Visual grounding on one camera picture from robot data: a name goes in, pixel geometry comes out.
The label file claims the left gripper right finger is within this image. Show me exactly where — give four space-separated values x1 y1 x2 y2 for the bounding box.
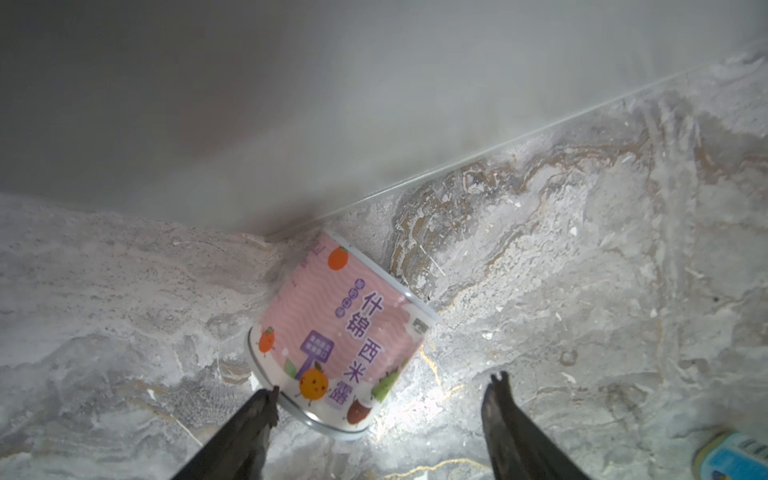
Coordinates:
481 371 588 480

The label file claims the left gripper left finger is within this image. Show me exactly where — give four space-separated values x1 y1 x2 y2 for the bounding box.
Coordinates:
172 386 280 480

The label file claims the pink can pull tab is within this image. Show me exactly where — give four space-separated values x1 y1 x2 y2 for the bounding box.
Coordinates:
246 232 440 440

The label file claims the blue can pull tab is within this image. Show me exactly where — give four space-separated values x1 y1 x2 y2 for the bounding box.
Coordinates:
691 430 768 480

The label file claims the grey metal cabinet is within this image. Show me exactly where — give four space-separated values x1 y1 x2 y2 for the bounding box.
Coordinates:
1 1 767 235

